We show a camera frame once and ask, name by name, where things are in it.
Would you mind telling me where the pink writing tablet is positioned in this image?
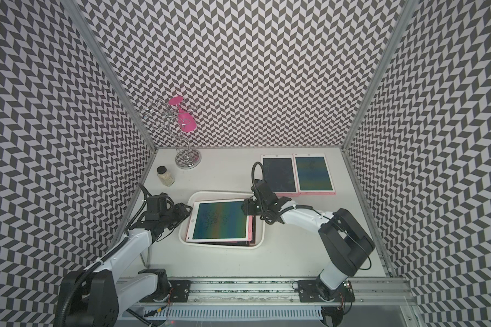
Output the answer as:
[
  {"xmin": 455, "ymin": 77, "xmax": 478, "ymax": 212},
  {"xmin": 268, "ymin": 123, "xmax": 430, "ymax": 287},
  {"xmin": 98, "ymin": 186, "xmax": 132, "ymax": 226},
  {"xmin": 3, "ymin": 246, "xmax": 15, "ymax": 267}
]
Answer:
[
  {"xmin": 185, "ymin": 199, "xmax": 254, "ymax": 243},
  {"xmin": 293, "ymin": 153, "xmax": 336, "ymax": 196},
  {"xmin": 261, "ymin": 154, "xmax": 297, "ymax": 195}
]

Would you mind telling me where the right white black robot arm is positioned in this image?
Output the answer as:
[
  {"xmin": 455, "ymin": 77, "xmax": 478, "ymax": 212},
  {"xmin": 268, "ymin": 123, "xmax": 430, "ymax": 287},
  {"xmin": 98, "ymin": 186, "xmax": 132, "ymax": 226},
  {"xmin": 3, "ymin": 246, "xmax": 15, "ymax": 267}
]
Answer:
[{"xmin": 241, "ymin": 178, "xmax": 375, "ymax": 302}]

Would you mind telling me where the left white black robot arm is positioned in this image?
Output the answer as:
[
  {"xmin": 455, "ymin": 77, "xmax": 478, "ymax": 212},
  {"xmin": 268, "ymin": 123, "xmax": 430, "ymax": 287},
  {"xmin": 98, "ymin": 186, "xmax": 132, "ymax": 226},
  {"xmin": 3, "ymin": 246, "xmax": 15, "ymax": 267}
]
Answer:
[{"xmin": 53, "ymin": 185, "xmax": 192, "ymax": 326}]

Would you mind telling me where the glass spice jar black lid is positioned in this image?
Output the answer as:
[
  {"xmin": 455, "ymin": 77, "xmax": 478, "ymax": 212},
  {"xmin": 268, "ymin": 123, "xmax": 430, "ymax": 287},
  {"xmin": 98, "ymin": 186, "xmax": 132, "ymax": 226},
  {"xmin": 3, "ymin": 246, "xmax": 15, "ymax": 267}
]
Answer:
[{"xmin": 156, "ymin": 166, "xmax": 175, "ymax": 187}]

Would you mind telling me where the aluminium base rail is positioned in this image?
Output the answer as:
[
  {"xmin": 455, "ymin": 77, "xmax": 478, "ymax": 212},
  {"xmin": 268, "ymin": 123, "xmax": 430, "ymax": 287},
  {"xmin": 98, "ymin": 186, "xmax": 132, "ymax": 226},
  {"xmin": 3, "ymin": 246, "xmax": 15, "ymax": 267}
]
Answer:
[{"xmin": 168, "ymin": 277, "xmax": 417, "ymax": 309}]

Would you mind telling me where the chrome wire jewelry stand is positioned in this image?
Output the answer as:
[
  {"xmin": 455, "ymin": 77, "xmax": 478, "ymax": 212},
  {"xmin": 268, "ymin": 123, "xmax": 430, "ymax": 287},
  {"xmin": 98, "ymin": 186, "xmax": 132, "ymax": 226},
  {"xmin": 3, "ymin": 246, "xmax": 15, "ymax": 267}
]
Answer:
[{"xmin": 139, "ymin": 99, "xmax": 201, "ymax": 170}]

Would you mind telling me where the aluminium corner post left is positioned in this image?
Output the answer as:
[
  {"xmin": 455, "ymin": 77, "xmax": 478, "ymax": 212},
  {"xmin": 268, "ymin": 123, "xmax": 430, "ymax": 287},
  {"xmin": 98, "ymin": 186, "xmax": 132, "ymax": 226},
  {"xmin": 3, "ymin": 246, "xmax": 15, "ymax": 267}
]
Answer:
[{"xmin": 60, "ymin": 0, "xmax": 157, "ymax": 152}]

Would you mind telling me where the aluminium corner post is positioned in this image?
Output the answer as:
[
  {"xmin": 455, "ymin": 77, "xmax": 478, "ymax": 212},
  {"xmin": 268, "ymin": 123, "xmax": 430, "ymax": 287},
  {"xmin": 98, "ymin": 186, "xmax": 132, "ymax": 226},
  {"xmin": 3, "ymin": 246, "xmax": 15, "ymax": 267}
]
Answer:
[
  {"xmin": 342, "ymin": 0, "xmax": 420, "ymax": 152},
  {"xmin": 60, "ymin": 0, "xmax": 157, "ymax": 152}
]

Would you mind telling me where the aluminium corner post right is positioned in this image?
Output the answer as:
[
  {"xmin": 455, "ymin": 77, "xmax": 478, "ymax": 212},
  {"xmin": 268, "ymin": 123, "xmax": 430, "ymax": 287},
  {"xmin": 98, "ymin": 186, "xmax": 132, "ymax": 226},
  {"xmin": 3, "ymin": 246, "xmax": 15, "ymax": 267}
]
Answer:
[{"xmin": 342, "ymin": 0, "xmax": 420, "ymax": 152}]

